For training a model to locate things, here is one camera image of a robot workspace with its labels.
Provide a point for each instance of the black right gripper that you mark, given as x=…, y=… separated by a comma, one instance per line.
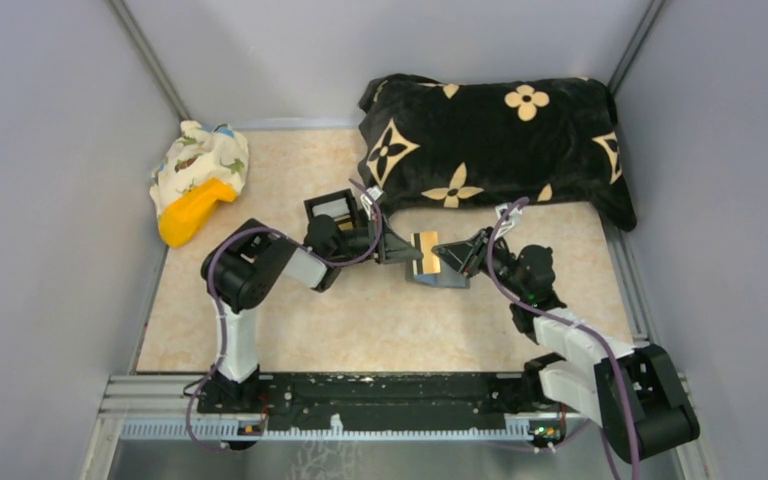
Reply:
x=467, y=256

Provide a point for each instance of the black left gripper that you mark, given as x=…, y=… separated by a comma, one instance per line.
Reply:
x=394, y=248

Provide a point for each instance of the grey card holder wallet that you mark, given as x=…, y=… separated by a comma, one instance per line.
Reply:
x=447, y=279

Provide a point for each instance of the gold card black stripe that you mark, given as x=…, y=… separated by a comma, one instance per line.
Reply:
x=425, y=253

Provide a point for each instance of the black compartment tray box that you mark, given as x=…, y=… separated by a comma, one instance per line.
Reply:
x=341, y=206

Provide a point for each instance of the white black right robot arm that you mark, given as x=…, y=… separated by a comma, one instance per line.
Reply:
x=634, y=394

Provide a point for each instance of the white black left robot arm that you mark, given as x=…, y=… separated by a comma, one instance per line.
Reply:
x=242, y=271

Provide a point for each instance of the black floral pillow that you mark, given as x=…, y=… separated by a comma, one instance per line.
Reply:
x=432, y=144

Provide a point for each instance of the yellow cloth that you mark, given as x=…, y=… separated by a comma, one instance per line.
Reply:
x=186, y=216

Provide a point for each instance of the dinosaur print cloth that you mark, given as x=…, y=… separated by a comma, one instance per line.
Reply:
x=198, y=155

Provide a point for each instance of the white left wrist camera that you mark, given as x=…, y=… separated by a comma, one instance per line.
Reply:
x=371, y=197

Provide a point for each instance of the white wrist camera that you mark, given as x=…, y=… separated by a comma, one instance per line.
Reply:
x=371, y=197
x=508, y=216

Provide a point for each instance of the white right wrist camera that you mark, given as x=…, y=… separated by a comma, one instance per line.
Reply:
x=508, y=216

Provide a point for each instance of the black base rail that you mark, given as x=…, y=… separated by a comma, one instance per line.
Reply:
x=378, y=402

